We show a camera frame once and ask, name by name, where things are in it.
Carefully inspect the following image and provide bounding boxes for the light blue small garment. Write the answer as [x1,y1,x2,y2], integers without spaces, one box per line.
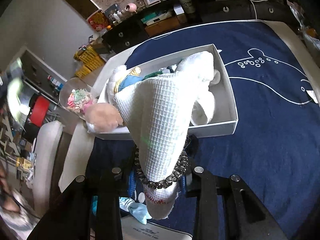
[119,197,152,224]

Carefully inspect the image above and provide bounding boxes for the black leopard hair scrunchie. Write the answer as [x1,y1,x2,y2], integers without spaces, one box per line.
[133,134,190,190]

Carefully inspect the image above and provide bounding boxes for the brown white plush hamster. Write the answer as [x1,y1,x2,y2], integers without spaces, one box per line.
[85,103,123,134]

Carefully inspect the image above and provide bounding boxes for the white waffle towel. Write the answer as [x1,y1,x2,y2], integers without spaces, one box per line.
[114,51,214,220]

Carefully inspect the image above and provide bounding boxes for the white fluffy sock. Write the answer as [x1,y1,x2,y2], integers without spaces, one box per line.
[190,70,221,126]

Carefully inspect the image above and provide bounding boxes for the white plush bear denim overalls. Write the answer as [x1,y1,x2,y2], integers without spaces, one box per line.
[105,65,144,106]

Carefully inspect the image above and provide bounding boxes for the green knitted headband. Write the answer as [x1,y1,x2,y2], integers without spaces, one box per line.
[143,67,175,80]

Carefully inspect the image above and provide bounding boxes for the white beige device case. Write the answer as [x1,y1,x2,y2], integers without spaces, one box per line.
[121,216,193,240]

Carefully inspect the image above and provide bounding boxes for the navy blue printed cloth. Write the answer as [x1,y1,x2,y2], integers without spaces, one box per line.
[85,21,320,240]

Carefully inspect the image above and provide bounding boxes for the white cardboard box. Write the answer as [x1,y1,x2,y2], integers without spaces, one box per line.
[95,44,239,140]

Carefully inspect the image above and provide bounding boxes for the red chair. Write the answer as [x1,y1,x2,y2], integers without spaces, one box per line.
[30,95,50,127]

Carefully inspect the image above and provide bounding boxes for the glass dome with pink rose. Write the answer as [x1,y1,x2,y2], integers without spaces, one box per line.
[59,77,98,120]

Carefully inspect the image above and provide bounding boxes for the yellow plastic crates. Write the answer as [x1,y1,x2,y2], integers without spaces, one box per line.
[73,45,106,78]

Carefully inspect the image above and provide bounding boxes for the red festive box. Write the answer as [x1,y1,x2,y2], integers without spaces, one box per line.
[86,9,110,32]

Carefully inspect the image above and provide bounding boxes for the wooden storage box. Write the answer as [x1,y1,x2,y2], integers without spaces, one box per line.
[145,17,181,37]

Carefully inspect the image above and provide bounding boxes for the pink round speaker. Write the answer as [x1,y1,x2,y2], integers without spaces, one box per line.
[125,3,137,14]

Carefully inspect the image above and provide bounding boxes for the black tv cabinet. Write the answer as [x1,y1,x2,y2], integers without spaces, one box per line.
[102,0,298,53]

